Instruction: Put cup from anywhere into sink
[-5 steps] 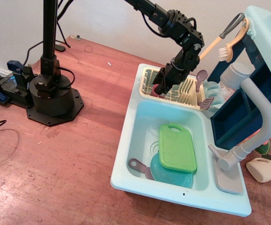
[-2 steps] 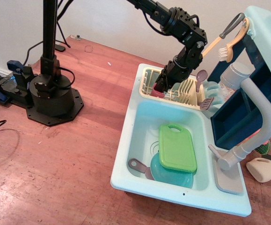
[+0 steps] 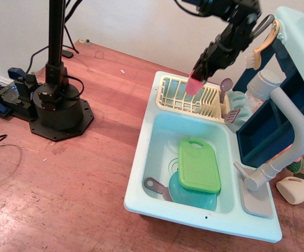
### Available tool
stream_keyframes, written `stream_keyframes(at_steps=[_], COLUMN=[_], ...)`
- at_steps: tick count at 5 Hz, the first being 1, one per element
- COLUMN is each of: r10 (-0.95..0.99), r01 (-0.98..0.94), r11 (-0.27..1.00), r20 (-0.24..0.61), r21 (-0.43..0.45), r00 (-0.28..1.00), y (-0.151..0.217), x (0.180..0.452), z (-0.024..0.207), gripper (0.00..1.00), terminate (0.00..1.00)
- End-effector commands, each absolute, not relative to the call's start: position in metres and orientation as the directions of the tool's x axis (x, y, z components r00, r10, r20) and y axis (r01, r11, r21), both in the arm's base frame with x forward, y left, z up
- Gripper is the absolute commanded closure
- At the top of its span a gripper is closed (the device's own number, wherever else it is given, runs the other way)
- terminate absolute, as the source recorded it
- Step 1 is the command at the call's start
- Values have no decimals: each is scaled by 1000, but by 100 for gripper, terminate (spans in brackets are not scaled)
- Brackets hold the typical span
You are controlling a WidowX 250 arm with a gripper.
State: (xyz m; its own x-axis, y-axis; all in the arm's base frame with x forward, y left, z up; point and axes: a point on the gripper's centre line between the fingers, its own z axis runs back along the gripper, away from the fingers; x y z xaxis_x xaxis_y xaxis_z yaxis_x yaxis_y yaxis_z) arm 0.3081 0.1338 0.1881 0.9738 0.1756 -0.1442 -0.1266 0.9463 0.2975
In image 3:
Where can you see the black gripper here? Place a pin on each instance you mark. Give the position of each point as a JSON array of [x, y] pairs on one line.
[[215, 57]]

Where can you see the pink plastic cup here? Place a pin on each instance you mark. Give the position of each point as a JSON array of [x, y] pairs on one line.
[[193, 85]]

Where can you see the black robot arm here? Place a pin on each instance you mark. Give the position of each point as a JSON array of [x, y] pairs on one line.
[[241, 16]]

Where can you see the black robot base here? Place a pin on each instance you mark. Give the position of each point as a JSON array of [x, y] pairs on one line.
[[61, 112]]

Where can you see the light teal toy sink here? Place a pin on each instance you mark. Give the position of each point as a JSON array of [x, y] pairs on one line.
[[156, 157]]

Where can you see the mauve plastic spoon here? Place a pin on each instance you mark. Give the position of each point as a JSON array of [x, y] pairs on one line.
[[225, 86]]

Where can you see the cream dish drying rack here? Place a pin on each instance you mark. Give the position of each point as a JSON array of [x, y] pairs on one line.
[[205, 104]]

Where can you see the orange dish brush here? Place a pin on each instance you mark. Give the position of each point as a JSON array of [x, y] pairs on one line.
[[254, 60]]

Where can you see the mauve plastic spatula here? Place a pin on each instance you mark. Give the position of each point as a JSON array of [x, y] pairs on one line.
[[231, 116]]

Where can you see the grey toy faucet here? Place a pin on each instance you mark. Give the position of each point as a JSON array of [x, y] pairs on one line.
[[267, 85]]

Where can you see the dark blue shelf unit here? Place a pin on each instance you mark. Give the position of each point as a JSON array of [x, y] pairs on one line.
[[268, 132]]

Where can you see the green cutting board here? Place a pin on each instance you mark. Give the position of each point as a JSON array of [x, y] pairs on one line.
[[198, 168]]

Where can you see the teal plastic plate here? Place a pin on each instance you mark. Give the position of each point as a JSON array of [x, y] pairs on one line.
[[189, 197]]

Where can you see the green toy vegetable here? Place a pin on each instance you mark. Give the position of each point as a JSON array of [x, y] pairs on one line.
[[296, 166]]

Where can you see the beige ceramic jug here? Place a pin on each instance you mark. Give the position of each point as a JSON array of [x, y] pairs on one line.
[[292, 189]]

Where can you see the blue black clamp device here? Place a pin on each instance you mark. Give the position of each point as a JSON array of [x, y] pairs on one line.
[[16, 98]]

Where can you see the toy knife grey handle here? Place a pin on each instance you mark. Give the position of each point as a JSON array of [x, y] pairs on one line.
[[266, 22]]

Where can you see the mauve pan handle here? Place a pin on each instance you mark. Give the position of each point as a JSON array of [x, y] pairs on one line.
[[158, 187]]

